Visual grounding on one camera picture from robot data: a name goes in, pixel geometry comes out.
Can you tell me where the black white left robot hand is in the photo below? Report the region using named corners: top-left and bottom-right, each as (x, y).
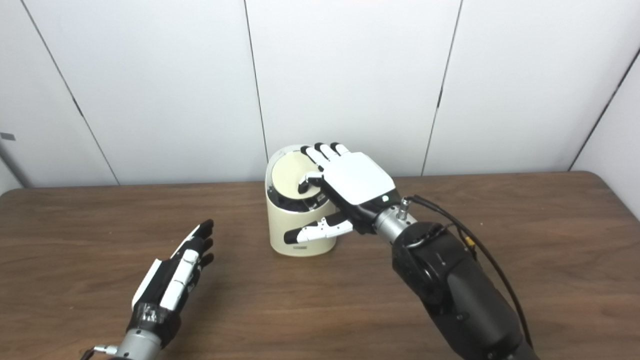
top-left (125, 219), bottom-right (216, 348)

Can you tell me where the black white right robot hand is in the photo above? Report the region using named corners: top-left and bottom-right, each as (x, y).
top-left (283, 142), bottom-right (403, 245)

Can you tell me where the round cream bin lid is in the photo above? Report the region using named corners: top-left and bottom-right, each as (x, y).
top-left (271, 151), bottom-right (326, 199)

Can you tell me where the cream-colored bin body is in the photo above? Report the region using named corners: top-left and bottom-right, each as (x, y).
top-left (265, 143), bottom-right (338, 258)

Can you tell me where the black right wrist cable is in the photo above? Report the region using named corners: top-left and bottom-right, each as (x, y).
top-left (402, 194), bottom-right (534, 351)

